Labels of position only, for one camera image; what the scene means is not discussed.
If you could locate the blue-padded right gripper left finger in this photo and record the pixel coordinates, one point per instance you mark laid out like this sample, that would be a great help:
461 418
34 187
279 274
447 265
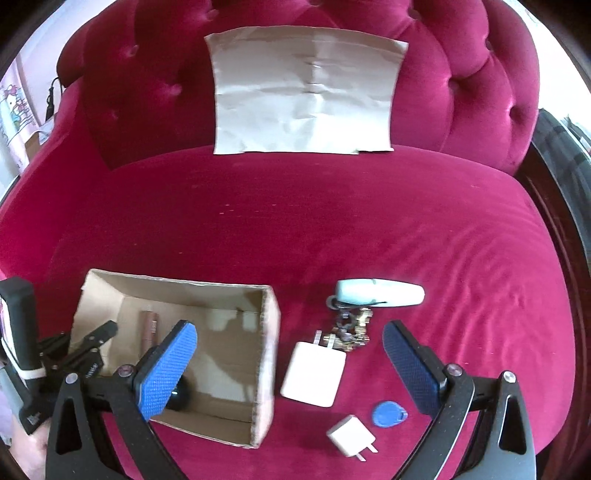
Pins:
152 380

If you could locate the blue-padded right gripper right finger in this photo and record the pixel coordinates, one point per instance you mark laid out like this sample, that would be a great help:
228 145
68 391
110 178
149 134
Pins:
428 381

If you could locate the black round tape roll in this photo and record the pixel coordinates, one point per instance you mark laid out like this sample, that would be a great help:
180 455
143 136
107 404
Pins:
180 396

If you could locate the brown lipstick tube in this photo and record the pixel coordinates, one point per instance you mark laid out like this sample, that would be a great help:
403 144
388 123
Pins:
149 323

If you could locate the blue key fob tag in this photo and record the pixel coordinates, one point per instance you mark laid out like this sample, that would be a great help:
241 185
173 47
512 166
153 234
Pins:
388 414

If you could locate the metal keychain bunch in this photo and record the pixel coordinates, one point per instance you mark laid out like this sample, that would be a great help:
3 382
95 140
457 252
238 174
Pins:
350 330

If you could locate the small white plug adapter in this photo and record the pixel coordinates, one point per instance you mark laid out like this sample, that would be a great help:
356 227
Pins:
351 438

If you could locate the white light-blue tube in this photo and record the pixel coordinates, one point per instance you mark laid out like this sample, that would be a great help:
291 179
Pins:
379 293

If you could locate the large white charger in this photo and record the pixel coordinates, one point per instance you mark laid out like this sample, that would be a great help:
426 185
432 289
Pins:
314 372

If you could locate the person's left hand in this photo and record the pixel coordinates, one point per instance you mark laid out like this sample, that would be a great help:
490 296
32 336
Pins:
30 451

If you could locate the open cardboard box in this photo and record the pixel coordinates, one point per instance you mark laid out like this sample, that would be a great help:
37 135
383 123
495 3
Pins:
231 375

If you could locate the red velvet tufted sofa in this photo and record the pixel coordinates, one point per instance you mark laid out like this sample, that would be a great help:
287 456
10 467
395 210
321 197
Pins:
129 182

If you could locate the cartoon print curtain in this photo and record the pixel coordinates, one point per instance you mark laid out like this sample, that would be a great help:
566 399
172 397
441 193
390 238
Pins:
19 126

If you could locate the dark plaid blanket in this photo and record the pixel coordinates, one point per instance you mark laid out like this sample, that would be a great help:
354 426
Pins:
568 163

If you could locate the crumpled brown paper sheet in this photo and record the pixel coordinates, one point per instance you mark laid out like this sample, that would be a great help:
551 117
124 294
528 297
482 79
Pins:
296 89

